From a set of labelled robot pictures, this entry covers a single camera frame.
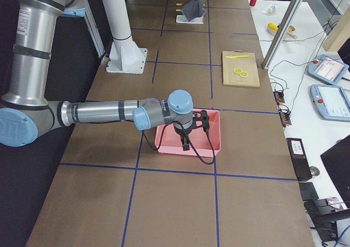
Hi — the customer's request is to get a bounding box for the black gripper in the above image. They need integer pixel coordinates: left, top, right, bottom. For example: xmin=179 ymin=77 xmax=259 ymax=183
xmin=173 ymin=121 xmax=195 ymax=151

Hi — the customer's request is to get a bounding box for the grey cleaning cloth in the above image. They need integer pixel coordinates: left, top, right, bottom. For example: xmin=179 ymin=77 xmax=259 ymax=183
xmin=181 ymin=0 xmax=206 ymax=22

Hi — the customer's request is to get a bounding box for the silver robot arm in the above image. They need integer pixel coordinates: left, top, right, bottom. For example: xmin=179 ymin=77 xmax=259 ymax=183
xmin=1 ymin=0 xmax=196 ymax=150

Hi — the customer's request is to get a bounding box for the pink plastic bin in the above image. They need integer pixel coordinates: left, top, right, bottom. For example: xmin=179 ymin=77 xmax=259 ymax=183
xmin=154 ymin=108 xmax=221 ymax=158

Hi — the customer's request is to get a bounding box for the white towel rack stand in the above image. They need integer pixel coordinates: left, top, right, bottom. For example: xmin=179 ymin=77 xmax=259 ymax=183
xmin=176 ymin=1 xmax=206 ymax=25

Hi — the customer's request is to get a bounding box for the yellow plastic knife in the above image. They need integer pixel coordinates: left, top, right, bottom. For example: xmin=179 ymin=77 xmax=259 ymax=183
xmin=225 ymin=55 xmax=249 ymax=59

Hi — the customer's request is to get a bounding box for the lemon slice near knife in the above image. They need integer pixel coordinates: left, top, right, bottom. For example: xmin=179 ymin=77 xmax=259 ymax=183
xmin=234 ymin=68 xmax=242 ymax=74

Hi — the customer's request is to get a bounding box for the lemon slice far from knife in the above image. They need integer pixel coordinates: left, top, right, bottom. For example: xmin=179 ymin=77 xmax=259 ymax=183
xmin=239 ymin=71 xmax=248 ymax=78

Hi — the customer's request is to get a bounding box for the wooden cutting board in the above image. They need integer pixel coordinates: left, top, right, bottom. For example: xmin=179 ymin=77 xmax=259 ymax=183
xmin=222 ymin=51 xmax=260 ymax=87

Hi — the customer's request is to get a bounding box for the black power box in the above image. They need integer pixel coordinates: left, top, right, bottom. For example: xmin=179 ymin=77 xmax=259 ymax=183
xmin=286 ymin=138 xmax=312 ymax=181

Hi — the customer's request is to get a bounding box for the teach pendant near dustpan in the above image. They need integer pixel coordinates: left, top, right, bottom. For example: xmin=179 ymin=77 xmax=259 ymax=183
xmin=310 ymin=84 xmax=349 ymax=122

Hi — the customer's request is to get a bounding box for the teach pendant near bin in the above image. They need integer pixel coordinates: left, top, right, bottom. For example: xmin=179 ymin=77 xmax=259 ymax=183
xmin=307 ymin=54 xmax=349 ymax=85

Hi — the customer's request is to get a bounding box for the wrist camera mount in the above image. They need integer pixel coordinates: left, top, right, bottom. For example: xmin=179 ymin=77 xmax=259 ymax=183
xmin=191 ymin=110 xmax=210 ymax=133

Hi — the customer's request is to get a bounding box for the aluminium frame post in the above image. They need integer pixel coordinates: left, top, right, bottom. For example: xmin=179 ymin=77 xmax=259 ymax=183
xmin=261 ymin=0 xmax=303 ymax=70

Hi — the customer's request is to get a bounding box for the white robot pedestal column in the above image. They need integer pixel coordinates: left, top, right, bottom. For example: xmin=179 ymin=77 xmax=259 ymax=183
xmin=102 ymin=0 xmax=148 ymax=74

